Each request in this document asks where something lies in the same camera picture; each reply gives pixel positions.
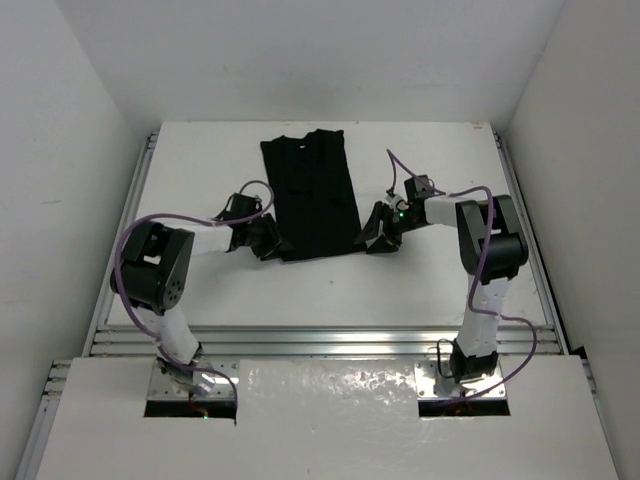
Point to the black t shirt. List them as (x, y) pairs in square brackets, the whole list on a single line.
[(314, 200)]

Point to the aluminium rail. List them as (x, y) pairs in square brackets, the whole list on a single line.
[(54, 385), (322, 342), (544, 288)]

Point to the aluminium left side rail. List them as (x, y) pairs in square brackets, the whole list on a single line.
[(54, 385)]

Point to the aluminium front rail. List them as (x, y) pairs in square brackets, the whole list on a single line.
[(322, 342)]

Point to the metal base plate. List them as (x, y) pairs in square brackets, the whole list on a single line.
[(434, 382), (168, 383)]

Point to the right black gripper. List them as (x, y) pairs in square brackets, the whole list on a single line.
[(390, 241)]

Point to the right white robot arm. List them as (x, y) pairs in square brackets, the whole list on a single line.
[(492, 249)]

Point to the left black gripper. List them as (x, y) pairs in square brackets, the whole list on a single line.
[(263, 236)]

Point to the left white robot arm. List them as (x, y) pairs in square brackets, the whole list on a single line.
[(151, 267)]

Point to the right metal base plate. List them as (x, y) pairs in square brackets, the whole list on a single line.
[(434, 382)]

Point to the white front cover panel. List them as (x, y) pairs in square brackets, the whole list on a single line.
[(326, 420)]

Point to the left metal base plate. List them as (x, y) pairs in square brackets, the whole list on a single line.
[(168, 383)]

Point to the aluminium right side rail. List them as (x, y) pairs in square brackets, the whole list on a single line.
[(544, 288)]

